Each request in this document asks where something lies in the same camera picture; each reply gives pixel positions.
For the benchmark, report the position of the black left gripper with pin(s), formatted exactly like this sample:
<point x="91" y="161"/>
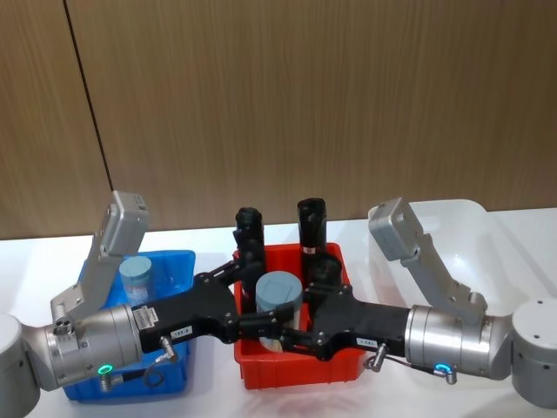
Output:
<point x="196" y="315"/>

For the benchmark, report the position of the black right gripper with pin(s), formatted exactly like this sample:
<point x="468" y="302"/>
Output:
<point x="361" y="324"/>

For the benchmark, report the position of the clear jar grey lid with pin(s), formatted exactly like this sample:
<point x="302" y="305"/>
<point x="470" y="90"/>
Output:
<point x="278" y="289"/>
<point x="137" y="270"/>

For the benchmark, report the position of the blue plastic bin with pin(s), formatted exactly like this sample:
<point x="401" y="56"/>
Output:
<point x="174" y="270"/>

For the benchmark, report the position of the red plastic bin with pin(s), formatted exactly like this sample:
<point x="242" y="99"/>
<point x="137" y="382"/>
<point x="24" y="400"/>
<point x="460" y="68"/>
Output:
<point x="287" y="370"/>

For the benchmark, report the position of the translucent white plastic bin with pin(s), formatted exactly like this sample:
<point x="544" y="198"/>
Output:
<point x="457" y="235"/>

